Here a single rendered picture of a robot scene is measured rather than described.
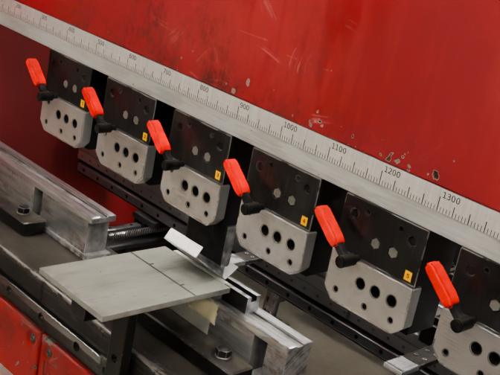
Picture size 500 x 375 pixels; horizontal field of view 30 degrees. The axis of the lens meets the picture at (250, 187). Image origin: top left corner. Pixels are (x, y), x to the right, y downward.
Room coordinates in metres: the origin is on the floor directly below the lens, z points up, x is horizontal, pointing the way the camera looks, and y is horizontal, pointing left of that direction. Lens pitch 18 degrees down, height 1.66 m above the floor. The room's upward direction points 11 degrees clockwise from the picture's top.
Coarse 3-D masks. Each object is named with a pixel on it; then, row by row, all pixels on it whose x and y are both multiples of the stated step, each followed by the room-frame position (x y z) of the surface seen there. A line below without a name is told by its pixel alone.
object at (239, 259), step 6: (240, 252) 1.60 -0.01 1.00; (246, 252) 1.60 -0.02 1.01; (234, 258) 1.56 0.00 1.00; (240, 258) 1.57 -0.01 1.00; (246, 258) 1.57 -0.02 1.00; (252, 258) 1.58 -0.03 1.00; (258, 258) 1.58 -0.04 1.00; (234, 264) 1.54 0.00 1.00; (240, 264) 1.55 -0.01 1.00; (246, 264) 1.56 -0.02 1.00
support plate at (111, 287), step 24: (72, 264) 1.41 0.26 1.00; (96, 264) 1.43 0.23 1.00; (120, 264) 1.45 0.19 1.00; (144, 264) 1.47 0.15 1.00; (168, 264) 1.49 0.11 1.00; (192, 264) 1.51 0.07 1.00; (72, 288) 1.33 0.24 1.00; (96, 288) 1.34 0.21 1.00; (120, 288) 1.36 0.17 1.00; (144, 288) 1.38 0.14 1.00; (168, 288) 1.39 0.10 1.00; (192, 288) 1.41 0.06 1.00; (216, 288) 1.43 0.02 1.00; (96, 312) 1.26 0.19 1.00; (120, 312) 1.28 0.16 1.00
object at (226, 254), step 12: (192, 228) 1.54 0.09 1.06; (204, 228) 1.52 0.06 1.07; (216, 228) 1.50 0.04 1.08; (228, 228) 1.48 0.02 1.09; (204, 240) 1.51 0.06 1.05; (216, 240) 1.49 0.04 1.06; (228, 240) 1.48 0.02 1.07; (204, 252) 1.51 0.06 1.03; (216, 252) 1.49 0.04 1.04; (228, 252) 1.49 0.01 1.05; (216, 264) 1.50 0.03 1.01; (228, 264) 1.49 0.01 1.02
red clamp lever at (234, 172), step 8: (232, 160) 1.41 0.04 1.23; (232, 168) 1.39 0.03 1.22; (240, 168) 1.40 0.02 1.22; (232, 176) 1.39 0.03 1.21; (240, 176) 1.39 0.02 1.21; (232, 184) 1.38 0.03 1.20; (240, 184) 1.38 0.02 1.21; (240, 192) 1.37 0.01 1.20; (248, 192) 1.38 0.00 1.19; (248, 200) 1.37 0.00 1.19; (240, 208) 1.36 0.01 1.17; (248, 208) 1.35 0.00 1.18; (256, 208) 1.36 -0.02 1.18; (264, 208) 1.38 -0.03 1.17
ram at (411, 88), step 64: (64, 0) 1.81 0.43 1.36; (128, 0) 1.68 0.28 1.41; (192, 0) 1.56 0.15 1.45; (256, 0) 1.46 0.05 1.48; (320, 0) 1.37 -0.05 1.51; (384, 0) 1.29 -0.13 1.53; (448, 0) 1.23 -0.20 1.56; (192, 64) 1.54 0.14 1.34; (256, 64) 1.44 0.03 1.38; (320, 64) 1.35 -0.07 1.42; (384, 64) 1.28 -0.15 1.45; (448, 64) 1.21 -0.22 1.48; (256, 128) 1.42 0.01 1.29; (320, 128) 1.34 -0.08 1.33; (384, 128) 1.26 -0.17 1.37; (448, 128) 1.19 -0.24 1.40; (384, 192) 1.24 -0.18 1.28
